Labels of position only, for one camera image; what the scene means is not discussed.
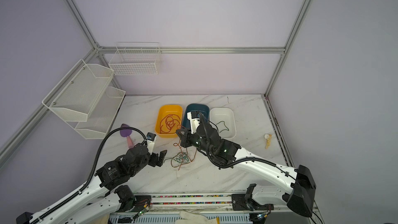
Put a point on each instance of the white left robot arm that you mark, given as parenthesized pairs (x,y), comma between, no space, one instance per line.
(105,189)

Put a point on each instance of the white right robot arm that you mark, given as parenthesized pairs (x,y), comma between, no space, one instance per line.
(297,185)

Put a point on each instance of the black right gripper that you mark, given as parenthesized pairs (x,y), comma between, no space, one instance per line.
(184,137)

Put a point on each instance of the purple pink-handled spatula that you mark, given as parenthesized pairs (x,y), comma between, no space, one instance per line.
(125,133)

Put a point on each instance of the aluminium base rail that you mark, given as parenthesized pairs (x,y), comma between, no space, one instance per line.
(164,209)

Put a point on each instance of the white plastic bin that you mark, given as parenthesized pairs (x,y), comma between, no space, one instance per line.
(223,119)

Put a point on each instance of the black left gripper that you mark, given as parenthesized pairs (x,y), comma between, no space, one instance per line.
(154,161)

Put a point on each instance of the yellow plastic bin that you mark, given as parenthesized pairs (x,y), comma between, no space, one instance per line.
(168,121)

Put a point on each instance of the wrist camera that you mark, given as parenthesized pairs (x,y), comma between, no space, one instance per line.
(150,141)
(194,118)

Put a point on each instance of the teal plastic bin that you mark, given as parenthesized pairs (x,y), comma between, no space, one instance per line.
(194,107)

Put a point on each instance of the white work glove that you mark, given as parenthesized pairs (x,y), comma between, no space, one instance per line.
(190,218)

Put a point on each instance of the white wire wall basket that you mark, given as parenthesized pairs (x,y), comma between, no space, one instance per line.
(136,58)

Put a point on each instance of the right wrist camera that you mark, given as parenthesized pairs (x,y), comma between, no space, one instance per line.
(194,118)

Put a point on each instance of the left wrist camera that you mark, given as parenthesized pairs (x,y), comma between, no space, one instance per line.
(150,141)

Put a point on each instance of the white mesh wall shelf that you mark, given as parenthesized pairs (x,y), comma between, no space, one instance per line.
(86,100)

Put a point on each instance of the small white yellow toy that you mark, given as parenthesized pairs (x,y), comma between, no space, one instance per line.
(267,138)

